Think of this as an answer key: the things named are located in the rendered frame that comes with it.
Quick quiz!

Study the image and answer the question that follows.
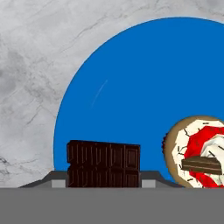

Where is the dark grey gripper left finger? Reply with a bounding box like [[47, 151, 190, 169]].
[[18, 170, 69, 189]]

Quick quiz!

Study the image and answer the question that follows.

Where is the cupcake with red white frosting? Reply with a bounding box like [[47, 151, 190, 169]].
[[161, 115, 224, 189]]

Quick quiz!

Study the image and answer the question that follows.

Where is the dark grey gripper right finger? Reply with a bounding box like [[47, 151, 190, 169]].
[[139, 170, 186, 189]]

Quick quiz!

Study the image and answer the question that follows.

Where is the blue round plate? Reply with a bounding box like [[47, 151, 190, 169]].
[[52, 17, 224, 188]]

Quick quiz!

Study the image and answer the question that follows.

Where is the dark brown chocolate bar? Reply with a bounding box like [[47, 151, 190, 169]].
[[66, 139, 141, 188]]

